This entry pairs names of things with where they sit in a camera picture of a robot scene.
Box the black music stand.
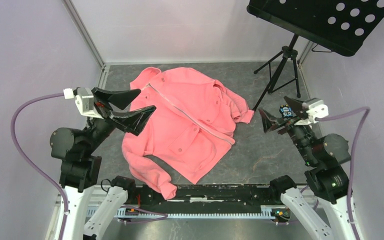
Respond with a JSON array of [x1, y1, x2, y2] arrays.
[[246, 0, 384, 110]]

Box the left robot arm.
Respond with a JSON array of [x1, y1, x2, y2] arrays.
[[49, 87, 156, 240]]

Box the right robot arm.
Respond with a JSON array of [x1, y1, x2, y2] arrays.
[[259, 97, 371, 240]]

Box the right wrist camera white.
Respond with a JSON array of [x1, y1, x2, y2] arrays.
[[294, 98, 329, 126]]

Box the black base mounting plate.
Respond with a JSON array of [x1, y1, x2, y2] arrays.
[[125, 184, 282, 214]]

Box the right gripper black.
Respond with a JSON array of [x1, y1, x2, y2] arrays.
[[258, 94, 319, 165]]

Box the small black blue toy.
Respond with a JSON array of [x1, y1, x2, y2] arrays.
[[279, 104, 294, 118]]

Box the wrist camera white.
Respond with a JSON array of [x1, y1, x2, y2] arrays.
[[63, 87, 103, 119], [294, 98, 329, 126]]

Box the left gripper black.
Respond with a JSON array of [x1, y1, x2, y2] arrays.
[[83, 85, 156, 153]]

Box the pink zip-up jacket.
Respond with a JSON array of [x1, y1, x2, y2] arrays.
[[121, 67, 254, 200]]

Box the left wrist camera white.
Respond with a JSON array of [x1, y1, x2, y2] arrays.
[[63, 87, 103, 119]]

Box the white slotted cable duct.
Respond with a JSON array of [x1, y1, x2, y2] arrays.
[[85, 206, 274, 220]]

